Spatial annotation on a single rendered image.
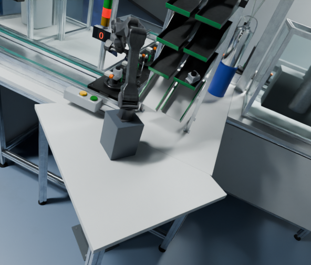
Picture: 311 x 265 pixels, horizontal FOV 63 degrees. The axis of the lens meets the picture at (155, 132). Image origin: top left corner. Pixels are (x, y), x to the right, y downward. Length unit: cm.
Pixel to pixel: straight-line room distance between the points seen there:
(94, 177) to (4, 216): 106
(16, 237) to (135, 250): 79
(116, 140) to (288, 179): 155
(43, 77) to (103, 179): 80
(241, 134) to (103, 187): 127
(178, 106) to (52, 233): 122
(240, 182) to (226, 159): 26
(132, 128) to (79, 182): 33
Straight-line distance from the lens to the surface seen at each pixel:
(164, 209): 113
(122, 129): 113
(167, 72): 141
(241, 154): 217
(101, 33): 168
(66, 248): 194
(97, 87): 158
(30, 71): 174
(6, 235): 202
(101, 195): 110
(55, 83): 164
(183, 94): 148
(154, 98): 147
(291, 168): 224
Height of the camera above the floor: 173
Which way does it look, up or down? 35 degrees down
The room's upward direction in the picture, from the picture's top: 19 degrees clockwise
